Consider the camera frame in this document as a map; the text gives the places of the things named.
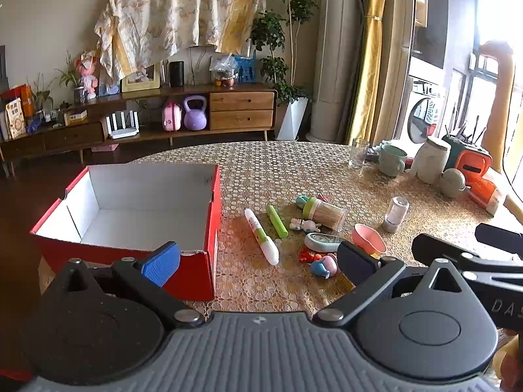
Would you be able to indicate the washing machine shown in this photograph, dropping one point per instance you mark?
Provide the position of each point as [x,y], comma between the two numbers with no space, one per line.
[425,114]

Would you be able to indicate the toothpick jar with green lid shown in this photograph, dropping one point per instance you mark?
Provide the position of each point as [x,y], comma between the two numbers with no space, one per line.
[327,214]

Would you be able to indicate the teal grey thermometer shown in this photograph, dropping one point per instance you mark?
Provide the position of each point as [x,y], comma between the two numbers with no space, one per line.
[322,241]

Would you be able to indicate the standing air conditioner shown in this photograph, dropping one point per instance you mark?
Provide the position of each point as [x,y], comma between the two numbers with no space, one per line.
[335,57]

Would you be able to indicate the plastic bag of fruit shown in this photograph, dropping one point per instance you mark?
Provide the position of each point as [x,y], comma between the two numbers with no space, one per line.
[224,71]

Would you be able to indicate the blue bag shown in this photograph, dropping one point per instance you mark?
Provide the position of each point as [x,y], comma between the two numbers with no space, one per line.
[246,71]

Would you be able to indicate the potted tree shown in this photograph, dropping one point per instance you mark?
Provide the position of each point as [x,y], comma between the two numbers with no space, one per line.
[290,0]

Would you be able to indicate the purple kettlebell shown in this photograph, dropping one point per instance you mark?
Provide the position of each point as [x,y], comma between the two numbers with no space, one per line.
[195,118]

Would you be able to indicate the pink and blue toy figure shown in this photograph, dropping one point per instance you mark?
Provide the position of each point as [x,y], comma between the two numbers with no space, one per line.
[325,266]

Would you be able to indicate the small red toy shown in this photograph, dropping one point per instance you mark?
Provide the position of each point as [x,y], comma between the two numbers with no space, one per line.
[321,198]

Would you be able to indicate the orange packet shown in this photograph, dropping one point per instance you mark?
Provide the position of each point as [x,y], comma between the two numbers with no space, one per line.
[488,194]

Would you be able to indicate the wooden tv cabinet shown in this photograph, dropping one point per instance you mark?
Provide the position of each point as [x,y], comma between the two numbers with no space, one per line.
[241,102]

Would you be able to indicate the black speaker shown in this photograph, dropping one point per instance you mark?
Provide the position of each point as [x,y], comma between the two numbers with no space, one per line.
[177,74]

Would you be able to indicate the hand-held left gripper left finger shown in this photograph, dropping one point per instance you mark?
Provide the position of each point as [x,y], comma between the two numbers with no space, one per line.
[161,264]

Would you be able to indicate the yellow and white box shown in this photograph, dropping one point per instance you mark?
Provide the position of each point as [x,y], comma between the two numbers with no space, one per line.
[75,117]

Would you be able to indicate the floral cloth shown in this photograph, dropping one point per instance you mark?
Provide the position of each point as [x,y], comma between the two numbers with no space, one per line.
[171,12]

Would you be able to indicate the white ceramic jar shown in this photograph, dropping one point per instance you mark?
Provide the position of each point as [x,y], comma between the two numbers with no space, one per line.
[431,161]

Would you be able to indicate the small potted plant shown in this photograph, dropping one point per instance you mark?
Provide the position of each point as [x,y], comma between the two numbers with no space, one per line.
[79,94]
[43,98]

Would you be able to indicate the picture frame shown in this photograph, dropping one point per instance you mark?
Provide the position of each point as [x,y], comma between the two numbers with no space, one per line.
[141,83]

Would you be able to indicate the yellow curtain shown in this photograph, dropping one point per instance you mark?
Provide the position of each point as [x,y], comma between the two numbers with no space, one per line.
[374,69]

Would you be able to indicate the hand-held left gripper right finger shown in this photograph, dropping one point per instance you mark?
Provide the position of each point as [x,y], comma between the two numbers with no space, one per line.
[354,266]

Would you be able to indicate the red cardboard box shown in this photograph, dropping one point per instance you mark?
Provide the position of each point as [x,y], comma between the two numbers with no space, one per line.
[200,277]

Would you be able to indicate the beige snack box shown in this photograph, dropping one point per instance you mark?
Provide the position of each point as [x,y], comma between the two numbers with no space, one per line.
[15,118]

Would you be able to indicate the white pen with green band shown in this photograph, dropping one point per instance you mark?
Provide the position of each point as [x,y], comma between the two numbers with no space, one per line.
[261,237]

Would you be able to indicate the clear drinking glass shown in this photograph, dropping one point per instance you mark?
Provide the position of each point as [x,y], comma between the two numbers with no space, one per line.
[358,153]

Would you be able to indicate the round grey-green pot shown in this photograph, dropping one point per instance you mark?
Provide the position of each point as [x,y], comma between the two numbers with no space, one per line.
[453,183]

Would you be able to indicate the orange red toy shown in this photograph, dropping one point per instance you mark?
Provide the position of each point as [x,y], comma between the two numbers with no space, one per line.
[310,256]

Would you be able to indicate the pink doll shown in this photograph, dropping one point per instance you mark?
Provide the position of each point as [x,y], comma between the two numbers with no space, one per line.
[88,75]

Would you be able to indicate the green mug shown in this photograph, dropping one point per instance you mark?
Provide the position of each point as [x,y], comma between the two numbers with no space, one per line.
[391,162]

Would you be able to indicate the small clear bottle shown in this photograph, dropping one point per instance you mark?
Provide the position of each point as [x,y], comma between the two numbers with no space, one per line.
[395,214]

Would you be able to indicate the pink toy suitcase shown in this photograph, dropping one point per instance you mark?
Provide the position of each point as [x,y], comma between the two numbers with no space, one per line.
[171,118]

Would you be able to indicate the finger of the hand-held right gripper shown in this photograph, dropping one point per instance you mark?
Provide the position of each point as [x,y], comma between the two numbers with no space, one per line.
[433,247]
[500,237]

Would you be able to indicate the small teal toy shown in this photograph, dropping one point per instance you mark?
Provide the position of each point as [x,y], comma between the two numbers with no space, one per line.
[302,201]

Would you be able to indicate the white router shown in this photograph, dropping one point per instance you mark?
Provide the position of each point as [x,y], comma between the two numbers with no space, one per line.
[122,128]

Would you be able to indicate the orange tissue box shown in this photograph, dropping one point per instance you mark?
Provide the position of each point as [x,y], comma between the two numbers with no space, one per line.
[474,165]

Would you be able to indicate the white planter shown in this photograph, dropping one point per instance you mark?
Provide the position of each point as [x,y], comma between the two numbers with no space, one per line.
[292,120]

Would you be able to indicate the small rabbit figurine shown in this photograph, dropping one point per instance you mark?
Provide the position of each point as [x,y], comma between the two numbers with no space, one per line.
[304,225]

